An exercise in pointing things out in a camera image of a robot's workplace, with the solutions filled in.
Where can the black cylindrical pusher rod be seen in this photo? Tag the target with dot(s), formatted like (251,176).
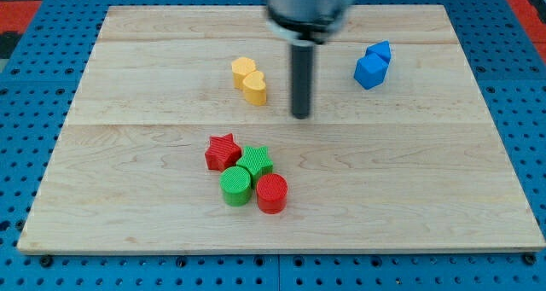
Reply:
(301,74)

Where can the green star block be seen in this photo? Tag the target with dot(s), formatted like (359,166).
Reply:
(256,162)

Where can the red star block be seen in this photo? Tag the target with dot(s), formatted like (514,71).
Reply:
(223,152)

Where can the yellow heart block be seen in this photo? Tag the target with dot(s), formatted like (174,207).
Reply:
(255,89)

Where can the yellow hexagon block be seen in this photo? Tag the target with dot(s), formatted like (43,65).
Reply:
(240,68)

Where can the blue cube block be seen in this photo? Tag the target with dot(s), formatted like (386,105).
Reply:
(370,71)

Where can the blue pentagon block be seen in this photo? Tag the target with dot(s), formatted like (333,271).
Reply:
(381,49)

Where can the red cylinder block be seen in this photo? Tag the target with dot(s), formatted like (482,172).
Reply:
(272,191)

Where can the green cylinder block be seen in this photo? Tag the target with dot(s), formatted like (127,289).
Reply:
(235,183)

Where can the wooden board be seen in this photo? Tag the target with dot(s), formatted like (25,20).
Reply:
(413,165)

